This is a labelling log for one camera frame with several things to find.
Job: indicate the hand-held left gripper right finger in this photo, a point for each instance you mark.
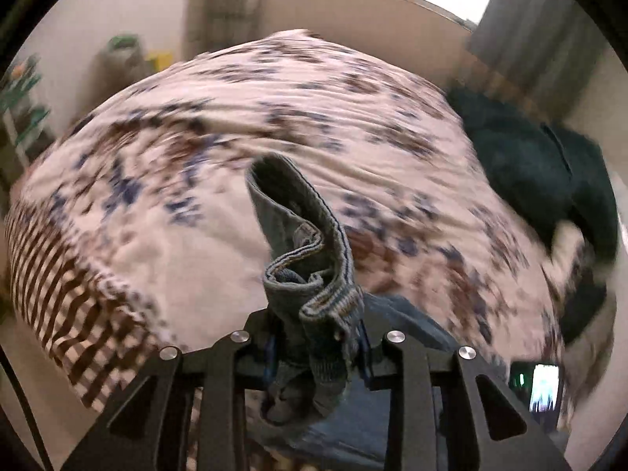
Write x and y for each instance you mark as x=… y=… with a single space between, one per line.
x=390 y=358

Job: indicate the floral quilt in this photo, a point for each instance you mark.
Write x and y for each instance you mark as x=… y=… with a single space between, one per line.
x=245 y=157

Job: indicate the white bin with green lid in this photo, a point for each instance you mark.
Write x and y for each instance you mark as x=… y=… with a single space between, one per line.
x=122 y=59

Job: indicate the yellow box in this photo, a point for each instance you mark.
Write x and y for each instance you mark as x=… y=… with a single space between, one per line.
x=158 y=60

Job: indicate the dark folded cloth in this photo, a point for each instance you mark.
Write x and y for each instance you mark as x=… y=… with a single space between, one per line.
x=586 y=299

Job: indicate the white cloth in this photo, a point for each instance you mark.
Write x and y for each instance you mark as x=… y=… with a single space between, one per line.
x=566 y=240

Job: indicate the blue denim pants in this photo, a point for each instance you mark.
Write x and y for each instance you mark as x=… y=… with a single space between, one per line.
x=304 y=274

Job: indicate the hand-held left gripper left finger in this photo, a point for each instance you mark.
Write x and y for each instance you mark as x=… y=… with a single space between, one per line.
x=245 y=348

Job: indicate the small dark teal pillow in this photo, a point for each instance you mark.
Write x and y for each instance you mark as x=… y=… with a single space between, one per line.
x=588 y=191

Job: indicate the grey-blue striped curtain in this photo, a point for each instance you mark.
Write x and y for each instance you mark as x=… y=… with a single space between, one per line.
x=530 y=24
x=235 y=5

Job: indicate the large dark teal pillow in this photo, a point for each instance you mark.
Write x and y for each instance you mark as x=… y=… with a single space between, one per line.
x=510 y=167

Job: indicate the teal shelf rack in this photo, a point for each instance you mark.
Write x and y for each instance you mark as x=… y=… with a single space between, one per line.
x=22 y=117

